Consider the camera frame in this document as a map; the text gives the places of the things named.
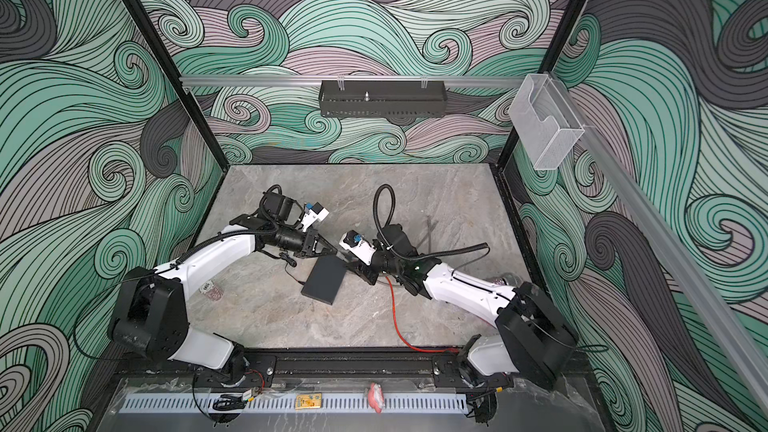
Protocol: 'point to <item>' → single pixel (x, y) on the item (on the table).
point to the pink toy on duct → (376, 397)
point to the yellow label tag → (308, 401)
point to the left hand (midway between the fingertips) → (335, 251)
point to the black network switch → (325, 279)
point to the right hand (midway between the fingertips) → (349, 258)
